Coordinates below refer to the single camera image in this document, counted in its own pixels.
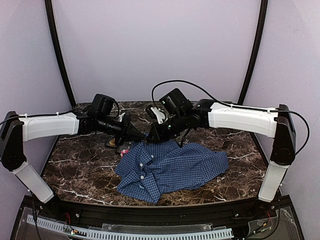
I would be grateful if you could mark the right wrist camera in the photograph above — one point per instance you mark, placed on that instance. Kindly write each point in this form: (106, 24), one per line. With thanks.
(156, 114)

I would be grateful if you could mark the right black frame post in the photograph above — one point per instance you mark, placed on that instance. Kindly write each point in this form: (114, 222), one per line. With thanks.
(254, 52)

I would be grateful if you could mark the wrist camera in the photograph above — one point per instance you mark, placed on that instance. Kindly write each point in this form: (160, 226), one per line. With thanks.
(121, 117)
(156, 114)

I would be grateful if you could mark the black frame post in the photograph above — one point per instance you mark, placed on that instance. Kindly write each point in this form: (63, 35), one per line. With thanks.
(254, 52)
(58, 52)

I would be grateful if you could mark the pink flower brooch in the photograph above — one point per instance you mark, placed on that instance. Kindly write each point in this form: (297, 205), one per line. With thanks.
(123, 152)

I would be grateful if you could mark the gold round brooch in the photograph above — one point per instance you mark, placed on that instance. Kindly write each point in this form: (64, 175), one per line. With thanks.
(112, 143)

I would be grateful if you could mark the left black display frame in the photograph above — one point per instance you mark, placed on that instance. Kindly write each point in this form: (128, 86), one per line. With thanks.
(107, 143)

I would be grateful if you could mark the black aluminium front rail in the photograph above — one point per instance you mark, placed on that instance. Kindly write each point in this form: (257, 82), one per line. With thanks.
(218, 214)

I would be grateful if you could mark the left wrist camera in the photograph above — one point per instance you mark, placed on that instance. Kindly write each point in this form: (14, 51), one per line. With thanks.
(121, 117)

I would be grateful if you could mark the white slotted cable duct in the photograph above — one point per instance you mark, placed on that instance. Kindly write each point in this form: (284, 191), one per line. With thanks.
(127, 232)

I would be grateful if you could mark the left black frame post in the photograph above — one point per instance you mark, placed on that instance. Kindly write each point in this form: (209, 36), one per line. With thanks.
(58, 52)

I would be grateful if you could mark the middle black display frame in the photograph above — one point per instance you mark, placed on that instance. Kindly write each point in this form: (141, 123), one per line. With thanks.
(120, 148)

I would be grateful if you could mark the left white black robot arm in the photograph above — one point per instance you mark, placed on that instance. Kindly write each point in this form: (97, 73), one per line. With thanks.
(17, 129)

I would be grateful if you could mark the blue checkered shirt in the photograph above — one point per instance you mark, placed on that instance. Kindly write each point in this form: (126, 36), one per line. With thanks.
(149, 170)

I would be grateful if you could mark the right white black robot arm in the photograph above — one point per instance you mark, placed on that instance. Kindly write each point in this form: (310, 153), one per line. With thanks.
(180, 114)

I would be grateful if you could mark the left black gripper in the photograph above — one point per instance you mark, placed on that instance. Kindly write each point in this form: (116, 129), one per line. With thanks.
(127, 128)

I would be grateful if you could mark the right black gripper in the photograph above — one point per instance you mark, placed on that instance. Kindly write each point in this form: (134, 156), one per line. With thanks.
(159, 131)

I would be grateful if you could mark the black display frame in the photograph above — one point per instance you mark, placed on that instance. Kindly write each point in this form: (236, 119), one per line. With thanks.
(120, 148)
(107, 143)

